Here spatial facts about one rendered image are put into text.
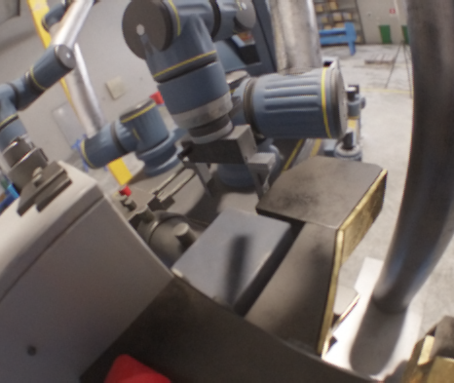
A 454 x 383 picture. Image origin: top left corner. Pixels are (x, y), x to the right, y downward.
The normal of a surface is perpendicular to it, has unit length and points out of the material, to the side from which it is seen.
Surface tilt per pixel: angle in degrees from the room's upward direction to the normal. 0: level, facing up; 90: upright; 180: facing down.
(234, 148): 90
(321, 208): 0
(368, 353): 0
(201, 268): 0
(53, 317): 90
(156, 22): 91
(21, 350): 90
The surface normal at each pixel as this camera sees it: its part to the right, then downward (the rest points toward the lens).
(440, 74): -0.89, 0.44
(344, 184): -0.33, -0.76
